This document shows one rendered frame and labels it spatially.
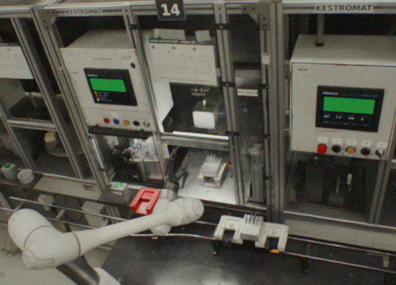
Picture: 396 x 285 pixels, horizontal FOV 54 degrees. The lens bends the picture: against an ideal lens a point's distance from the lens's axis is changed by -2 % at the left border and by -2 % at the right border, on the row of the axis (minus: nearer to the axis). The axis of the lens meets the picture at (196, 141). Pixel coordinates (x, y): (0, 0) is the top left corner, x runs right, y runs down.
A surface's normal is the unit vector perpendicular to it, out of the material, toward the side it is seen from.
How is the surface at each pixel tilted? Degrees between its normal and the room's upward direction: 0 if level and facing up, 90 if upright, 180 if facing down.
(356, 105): 90
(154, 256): 0
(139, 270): 0
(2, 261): 0
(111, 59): 90
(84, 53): 91
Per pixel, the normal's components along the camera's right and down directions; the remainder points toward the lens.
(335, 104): -0.33, 0.61
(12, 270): -0.14, -0.79
